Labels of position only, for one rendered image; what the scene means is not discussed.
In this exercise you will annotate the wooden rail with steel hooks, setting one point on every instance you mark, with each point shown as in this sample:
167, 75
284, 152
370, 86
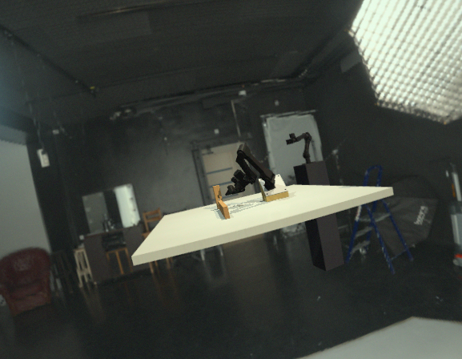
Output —
224, 209

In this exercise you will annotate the wooden post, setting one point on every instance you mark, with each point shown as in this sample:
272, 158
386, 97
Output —
218, 195

